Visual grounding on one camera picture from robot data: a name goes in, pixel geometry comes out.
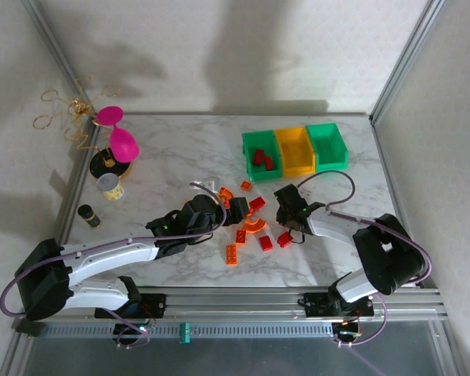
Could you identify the orange curved lego piece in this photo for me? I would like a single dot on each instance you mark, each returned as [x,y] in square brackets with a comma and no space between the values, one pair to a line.
[254,227]
[228,193]

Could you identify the white plastic bracket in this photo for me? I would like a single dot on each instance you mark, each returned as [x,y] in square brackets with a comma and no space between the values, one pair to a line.
[204,183]

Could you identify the small orange square lego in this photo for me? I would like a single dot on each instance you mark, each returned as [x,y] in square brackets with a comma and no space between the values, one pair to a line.
[246,185]

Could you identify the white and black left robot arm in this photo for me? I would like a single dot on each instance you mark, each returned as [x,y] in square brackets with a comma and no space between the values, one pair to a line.
[102,258]

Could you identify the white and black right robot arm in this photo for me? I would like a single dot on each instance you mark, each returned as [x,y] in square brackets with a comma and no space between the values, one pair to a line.
[391,258]

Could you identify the green plastic bin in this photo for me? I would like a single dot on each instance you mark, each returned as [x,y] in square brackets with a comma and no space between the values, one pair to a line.
[276,177]
[327,147]

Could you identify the yellow plastic bin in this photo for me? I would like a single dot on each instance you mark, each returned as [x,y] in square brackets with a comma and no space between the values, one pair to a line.
[295,150]

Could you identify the patterned paper cup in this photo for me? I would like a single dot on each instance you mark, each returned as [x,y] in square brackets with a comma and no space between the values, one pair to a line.
[111,188]

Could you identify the pink wine glass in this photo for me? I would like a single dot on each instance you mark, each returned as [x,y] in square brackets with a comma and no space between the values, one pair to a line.
[123,145]

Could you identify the small circuit board with led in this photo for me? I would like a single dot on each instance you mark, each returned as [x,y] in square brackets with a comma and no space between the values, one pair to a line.
[141,328]
[346,331]

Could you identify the small black jar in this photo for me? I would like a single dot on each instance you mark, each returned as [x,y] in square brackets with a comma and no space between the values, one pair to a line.
[89,216]

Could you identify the green terminal block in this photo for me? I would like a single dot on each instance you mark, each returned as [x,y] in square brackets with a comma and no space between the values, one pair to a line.
[185,333]

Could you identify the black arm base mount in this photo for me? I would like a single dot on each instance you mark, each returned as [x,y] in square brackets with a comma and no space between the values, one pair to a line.
[313,303]
[154,305]

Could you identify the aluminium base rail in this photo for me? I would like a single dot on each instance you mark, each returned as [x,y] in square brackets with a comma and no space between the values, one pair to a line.
[235,301]

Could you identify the aluminium side rail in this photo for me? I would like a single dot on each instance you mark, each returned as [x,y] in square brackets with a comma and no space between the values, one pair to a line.
[73,196]
[394,196]

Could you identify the aluminium back rail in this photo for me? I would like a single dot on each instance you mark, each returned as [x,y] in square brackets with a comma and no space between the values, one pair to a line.
[235,114]

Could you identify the aluminium frame post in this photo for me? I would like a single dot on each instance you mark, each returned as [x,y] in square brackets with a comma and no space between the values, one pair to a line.
[405,58]
[60,58]

